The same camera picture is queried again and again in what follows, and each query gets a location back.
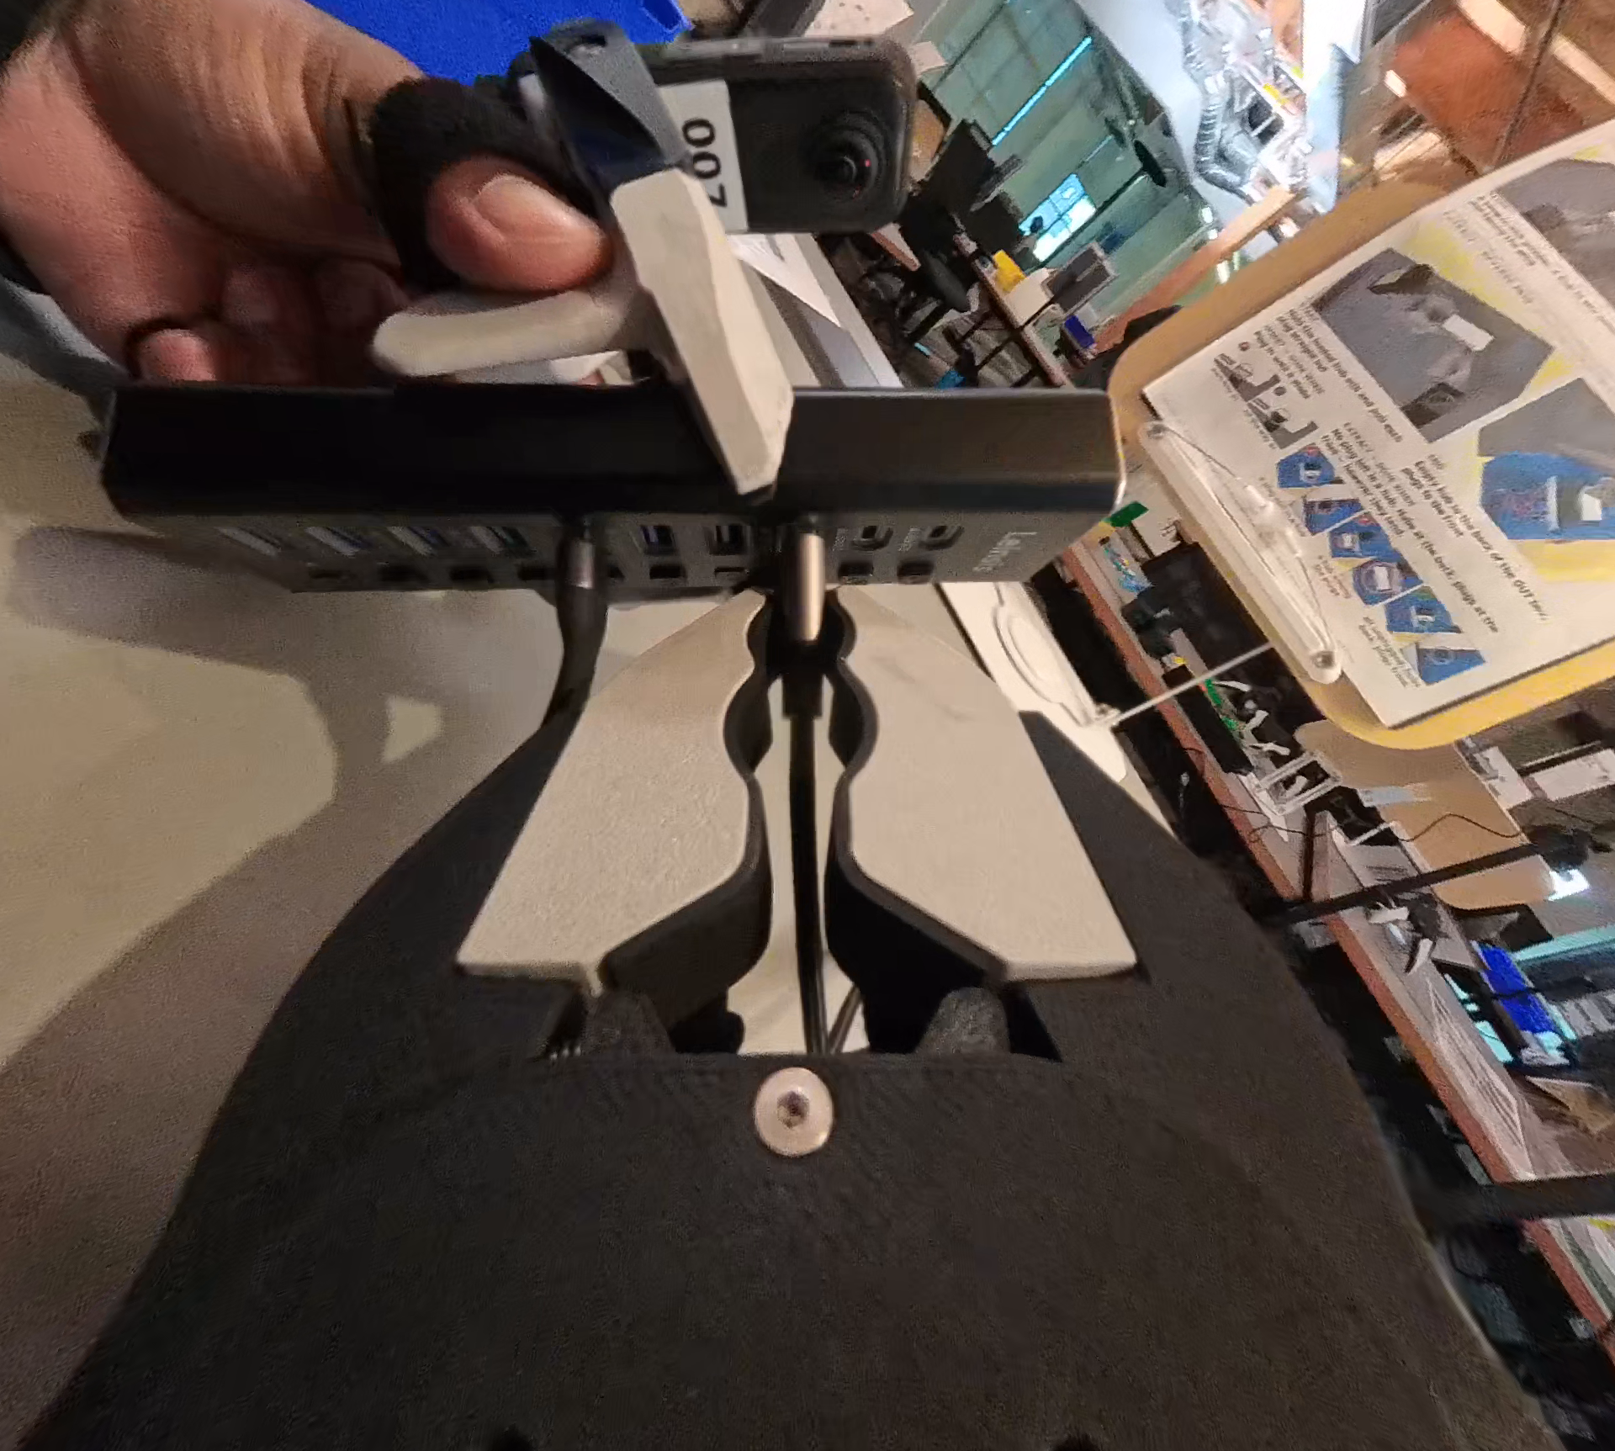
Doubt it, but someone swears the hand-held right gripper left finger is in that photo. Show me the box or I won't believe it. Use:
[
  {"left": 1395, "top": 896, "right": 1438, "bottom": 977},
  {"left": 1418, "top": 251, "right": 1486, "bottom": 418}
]
[{"left": 456, "top": 591, "right": 777, "bottom": 997}]

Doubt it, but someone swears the black usb hub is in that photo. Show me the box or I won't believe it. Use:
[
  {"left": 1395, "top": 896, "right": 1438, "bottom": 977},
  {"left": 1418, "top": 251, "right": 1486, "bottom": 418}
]
[{"left": 98, "top": 384, "right": 1129, "bottom": 595}]

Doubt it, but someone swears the person's left hand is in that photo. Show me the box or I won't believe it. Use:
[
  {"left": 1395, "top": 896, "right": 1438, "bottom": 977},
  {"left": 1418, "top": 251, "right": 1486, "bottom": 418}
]
[{"left": 0, "top": 0, "right": 621, "bottom": 383}]

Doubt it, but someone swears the black cable dark plug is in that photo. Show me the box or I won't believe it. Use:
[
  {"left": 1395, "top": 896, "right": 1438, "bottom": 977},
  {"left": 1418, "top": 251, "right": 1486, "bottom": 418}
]
[{"left": 542, "top": 524, "right": 614, "bottom": 746}]

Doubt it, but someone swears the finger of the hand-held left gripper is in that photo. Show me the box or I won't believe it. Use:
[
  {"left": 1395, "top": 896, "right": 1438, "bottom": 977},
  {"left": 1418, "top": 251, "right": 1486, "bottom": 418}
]
[{"left": 609, "top": 171, "right": 798, "bottom": 497}]

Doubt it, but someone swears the grey desk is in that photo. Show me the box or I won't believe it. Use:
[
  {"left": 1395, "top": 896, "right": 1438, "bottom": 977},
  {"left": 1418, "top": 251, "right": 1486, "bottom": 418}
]
[{"left": 0, "top": 233, "right": 1137, "bottom": 1416}]

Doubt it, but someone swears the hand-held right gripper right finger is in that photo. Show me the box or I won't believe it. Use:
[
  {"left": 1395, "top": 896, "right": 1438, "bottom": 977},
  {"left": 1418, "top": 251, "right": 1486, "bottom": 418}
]
[{"left": 823, "top": 591, "right": 1141, "bottom": 987}]

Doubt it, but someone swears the thin black usb cable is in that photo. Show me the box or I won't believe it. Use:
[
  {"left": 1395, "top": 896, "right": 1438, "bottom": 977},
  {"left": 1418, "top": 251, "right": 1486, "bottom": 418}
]
[{"left": 779, "top": 524, "right": 873, "bottom": 1056}]

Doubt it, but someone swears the printed instruction sheet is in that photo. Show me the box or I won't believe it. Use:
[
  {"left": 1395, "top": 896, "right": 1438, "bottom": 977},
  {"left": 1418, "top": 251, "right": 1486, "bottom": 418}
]
[{"left": 1141, "top": 120, "right": 1615, "bottom": 728}]

